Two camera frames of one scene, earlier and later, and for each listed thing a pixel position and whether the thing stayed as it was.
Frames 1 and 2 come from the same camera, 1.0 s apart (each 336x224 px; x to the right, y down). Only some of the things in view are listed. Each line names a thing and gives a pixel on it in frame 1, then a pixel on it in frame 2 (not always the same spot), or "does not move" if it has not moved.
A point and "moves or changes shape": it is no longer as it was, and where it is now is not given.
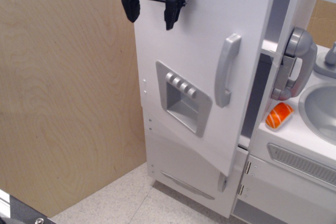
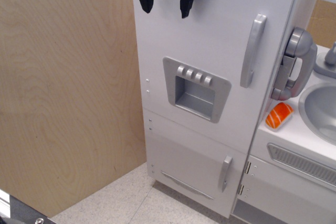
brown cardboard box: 322,24 does not move
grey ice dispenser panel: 182,100 to 195,92
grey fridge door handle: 230,50 to 259,27
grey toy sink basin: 317,109 does not move
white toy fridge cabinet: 205,85 does not move
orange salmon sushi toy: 279,116 does not move
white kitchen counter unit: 289,174 does not move
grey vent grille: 314,167 does not move
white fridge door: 202,77 moves or changes shape
